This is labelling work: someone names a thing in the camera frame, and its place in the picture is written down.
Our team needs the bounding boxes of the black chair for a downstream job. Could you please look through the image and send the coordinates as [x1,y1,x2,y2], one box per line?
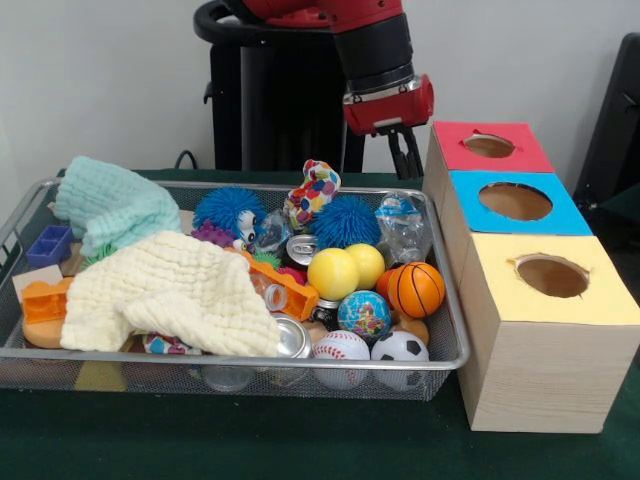
[575,33,640,226]

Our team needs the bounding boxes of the dark green table cloth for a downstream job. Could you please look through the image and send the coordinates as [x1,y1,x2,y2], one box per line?
[0,168,640,480]

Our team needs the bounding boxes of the small soccer ball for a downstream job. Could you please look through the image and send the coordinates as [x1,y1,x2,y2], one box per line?
[370,330,431,391]

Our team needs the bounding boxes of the small baseball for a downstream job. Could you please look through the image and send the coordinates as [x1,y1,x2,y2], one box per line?
[313,330,372,389]

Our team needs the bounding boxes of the colourful spotted plush toy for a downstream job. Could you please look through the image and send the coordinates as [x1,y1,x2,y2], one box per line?
[284,159,342,233]

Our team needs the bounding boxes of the globe print ball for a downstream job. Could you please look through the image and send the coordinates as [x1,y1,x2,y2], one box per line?
[338,290,393,342]

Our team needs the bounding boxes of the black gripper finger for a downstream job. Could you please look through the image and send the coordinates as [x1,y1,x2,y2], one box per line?
[387,128,408,181]
[402,124,426,181]

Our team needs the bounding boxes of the mint green cloth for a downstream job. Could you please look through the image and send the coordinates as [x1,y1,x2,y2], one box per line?
[54,155,184,259]

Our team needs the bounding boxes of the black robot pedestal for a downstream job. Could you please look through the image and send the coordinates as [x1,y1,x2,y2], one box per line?
[193,0,401,173]

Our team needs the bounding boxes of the wooden box with three holes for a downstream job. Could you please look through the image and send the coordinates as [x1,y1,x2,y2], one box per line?
[422,120,640,435]

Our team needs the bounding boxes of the cream waffle cloth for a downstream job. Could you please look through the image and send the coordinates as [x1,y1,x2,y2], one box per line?
[60,231,281,358]

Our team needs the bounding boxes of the small orange basketball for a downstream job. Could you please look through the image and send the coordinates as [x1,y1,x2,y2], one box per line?
[387,261,447,319]

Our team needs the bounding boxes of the small yellow ball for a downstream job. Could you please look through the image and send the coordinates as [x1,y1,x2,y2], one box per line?
[346,243,387,290]

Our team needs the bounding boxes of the clear plastic packet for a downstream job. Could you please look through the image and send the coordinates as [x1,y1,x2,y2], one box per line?
[375,191,434,265]

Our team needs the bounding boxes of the blue spiky ball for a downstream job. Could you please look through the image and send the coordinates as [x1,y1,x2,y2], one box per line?
[310,194,382,249]
[192,185,267,241]

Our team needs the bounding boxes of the shallow clear mesh bin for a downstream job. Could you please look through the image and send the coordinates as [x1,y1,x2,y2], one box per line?
[0,178,471,403]

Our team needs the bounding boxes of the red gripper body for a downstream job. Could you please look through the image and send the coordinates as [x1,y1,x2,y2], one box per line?
[342,74,437,138]

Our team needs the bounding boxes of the large yellow ball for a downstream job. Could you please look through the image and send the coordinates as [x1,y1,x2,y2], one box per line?
[307,248,360,301]

